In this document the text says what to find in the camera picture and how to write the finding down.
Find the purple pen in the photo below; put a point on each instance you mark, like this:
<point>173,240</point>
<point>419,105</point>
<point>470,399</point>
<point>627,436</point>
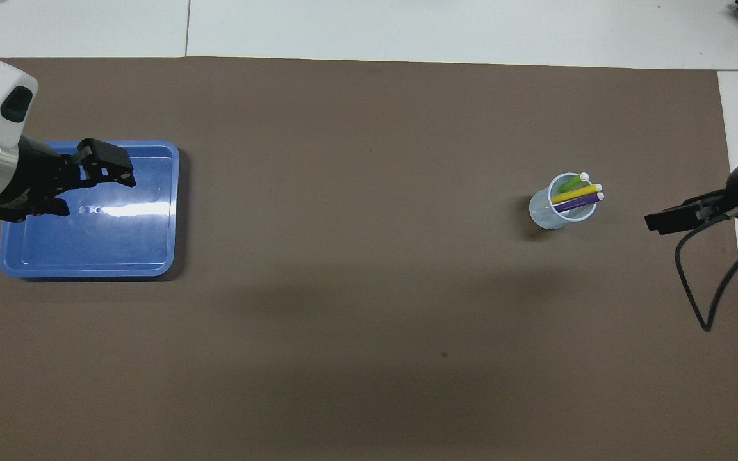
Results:
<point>579,203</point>

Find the blue plastic tray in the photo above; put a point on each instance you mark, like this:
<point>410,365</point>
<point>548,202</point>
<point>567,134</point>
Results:
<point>119,250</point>

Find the yellow pen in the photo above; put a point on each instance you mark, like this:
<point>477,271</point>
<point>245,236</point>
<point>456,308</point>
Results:
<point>575,194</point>

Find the translucent plastic cup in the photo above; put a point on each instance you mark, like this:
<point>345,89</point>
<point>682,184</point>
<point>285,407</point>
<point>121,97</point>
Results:
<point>543,214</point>

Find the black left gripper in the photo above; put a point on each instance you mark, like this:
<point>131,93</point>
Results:
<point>32,176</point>

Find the brown table mat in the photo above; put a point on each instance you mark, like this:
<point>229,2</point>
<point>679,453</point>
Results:
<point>369,307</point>

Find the green pen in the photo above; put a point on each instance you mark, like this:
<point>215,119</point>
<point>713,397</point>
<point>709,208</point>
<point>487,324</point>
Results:
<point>572,184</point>

